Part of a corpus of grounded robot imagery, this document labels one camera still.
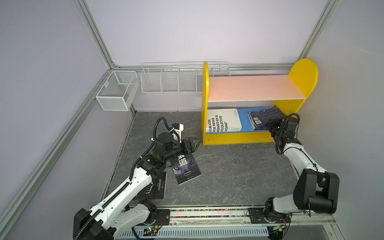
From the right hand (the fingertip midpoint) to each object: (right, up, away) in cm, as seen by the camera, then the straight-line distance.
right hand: (269, 118), depth 86 cm
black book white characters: (-49, -30, +3) cm, 58 cm away
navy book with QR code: (-5, -1, +3) cm, 5 cm away
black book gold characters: (-64, -39, -5) cm, 76 cm away
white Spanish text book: (-26, -1, +5) cm, 27 cm away
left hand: (-42, -13, -16) cm, 46 cm away
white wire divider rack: (-55, +28, +12) cm, 63 cm away
